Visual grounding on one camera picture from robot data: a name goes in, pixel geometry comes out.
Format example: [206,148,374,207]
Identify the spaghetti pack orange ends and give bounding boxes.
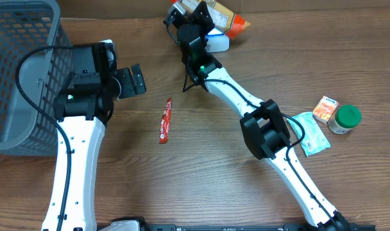
[171,0,251,39]

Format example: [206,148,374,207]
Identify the red chocolate bar wrapper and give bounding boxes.
[159,98,172,144]

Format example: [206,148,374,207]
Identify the orange tissue pack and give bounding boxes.
[312,96,339,124]

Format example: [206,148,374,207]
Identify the teal tissue pack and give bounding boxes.
[292,112,331,157]

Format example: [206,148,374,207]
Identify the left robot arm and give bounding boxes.
[41,115,106,230]

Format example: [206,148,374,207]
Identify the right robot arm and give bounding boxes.
[164,1,351,230]

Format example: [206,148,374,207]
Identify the white barcode scanner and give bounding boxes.
[205,28,230,53]

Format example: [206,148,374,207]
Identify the grey plastic mesh basket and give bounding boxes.
[0,0,74,156]

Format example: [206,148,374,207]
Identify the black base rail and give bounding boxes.
[143,223,377,231]

